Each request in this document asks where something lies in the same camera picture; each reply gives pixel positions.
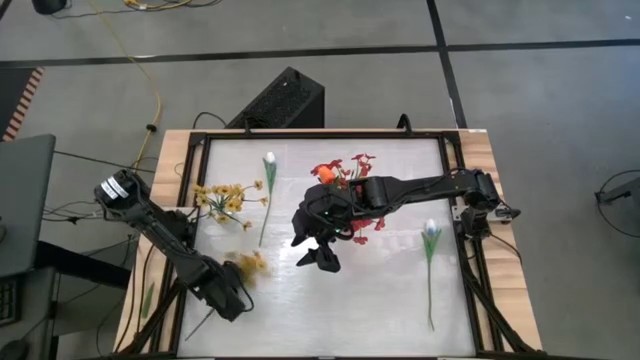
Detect clear glass vase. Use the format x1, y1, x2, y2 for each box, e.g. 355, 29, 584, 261
212, 207, 236, 227

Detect loose green leaf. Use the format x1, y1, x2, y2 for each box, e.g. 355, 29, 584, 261
141, 282, 156, 319

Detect yellow floor cable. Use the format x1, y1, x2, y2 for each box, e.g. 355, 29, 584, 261
89, 0, 162, 169

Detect yellow artificial flower bunch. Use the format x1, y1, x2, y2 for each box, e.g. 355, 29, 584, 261
183, 249, 272, 342
192, 179, 270, 232

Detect white artificial tulip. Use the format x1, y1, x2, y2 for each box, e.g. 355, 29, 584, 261
258, 151, 278, 247
421, 218, 442, 332

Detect dark mat with striped edge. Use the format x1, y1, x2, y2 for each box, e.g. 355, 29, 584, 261
0, 67, 45, 142

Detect black desk beam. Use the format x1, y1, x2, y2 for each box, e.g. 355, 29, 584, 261
34, 241, 132, 290

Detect black computer tower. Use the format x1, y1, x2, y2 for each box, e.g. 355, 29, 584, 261
224, 66, 326, 130

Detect thin black cable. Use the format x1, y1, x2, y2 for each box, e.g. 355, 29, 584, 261
53, 150, 156, 174

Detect grey laptop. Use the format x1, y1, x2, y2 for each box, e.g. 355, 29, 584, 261
0, 133, 56, 279

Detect grey cable bundle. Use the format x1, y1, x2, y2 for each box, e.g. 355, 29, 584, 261
42, 199, 109, 224

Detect tangled yellow black cables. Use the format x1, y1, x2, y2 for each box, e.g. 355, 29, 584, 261
123, 0, 221, 12

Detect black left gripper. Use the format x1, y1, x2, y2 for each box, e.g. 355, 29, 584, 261
198, 259, 255, 324

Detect dark keyboard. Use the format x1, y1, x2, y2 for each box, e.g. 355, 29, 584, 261
0, 279, 21, 326

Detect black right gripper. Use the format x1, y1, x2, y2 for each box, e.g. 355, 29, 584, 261
291, 183, 362, 274

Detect black round object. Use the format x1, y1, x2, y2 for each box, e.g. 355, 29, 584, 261
30, 0, 68, 15

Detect black power cable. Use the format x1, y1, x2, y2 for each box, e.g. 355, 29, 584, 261
192, 111, 229, 130

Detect red artificial flower bunch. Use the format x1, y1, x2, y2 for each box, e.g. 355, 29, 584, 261
349, 217, 387, 246
309, 152, 377, 184

